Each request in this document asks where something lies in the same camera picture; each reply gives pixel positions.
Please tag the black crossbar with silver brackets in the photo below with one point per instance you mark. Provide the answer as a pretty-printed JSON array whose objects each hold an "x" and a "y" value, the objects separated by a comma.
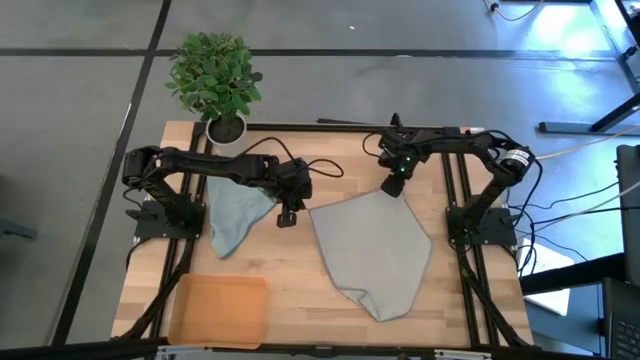
[{"x": 100, "y": 345}]

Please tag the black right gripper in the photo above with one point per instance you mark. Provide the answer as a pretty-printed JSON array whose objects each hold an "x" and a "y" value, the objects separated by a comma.
[{"x": 407, "y": 162}]

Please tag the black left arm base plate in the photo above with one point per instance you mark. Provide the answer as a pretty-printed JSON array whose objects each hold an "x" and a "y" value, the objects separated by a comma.
[{"x": 150, "y": 222}]

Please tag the white plant pot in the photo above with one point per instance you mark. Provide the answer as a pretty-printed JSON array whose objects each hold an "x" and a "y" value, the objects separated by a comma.
[{"x": 226, "y": 131}]

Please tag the dark grey monitor panel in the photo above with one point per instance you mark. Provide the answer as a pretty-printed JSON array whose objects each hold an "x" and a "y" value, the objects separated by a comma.
[{"x": 630, "y": 215}]

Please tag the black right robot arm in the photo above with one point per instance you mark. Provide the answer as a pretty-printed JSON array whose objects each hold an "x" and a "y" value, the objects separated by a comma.
[{"x": 465, "y": 142}]

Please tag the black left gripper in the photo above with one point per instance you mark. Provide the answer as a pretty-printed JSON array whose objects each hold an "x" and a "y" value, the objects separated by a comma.
[{"x": 286, "y": 192}]

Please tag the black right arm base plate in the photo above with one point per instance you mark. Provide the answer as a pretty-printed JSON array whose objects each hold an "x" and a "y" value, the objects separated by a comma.
[{"x": 500, "y": 227}]

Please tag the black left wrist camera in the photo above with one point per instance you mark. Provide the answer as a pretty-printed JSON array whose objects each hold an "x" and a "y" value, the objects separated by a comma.
[{"x": 302, "y": 175}]

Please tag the green leafy plant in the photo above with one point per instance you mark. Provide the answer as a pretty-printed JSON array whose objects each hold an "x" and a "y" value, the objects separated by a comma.
[{"x": 215, "y": 75}]

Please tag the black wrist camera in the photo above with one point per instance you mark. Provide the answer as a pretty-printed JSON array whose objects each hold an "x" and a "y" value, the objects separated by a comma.
[
  {"x": 387, "y": 150},
  {"x": 302, "y": 175}
]

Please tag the teal microfiber towel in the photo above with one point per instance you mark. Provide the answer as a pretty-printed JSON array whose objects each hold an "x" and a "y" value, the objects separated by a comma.
[{"x": 232, "y": 215}]

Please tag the white paper sheet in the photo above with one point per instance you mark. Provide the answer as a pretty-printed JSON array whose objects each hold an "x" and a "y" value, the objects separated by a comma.
[{"x": 550, "y": 257}]

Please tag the black floor beam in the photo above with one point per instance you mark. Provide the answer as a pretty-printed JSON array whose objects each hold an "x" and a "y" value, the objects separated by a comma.
[{"x": 570, "y": 277}]

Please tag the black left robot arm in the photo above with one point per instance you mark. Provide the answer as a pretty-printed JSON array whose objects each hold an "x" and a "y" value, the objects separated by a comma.
[{"x": 210, "y": 165}]

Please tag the orange plastic basket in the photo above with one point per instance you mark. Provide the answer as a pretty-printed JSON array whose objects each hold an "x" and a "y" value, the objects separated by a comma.
[{"x": 219, "y": 310}]

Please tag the black laptop keyboard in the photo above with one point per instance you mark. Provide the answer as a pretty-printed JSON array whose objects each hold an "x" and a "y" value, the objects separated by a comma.
[{"x": 625, "y": 325}]

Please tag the grey microfiber towel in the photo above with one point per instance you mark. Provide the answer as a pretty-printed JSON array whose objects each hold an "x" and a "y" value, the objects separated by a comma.
[{"x": 375, "y": 250}]

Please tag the black desk leg frame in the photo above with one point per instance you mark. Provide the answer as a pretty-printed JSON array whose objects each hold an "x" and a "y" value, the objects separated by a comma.
[{"x": 615, "y": 112}]

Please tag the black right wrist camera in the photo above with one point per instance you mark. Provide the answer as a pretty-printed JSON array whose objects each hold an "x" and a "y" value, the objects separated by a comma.
[{"x": 387, "y": 150}]

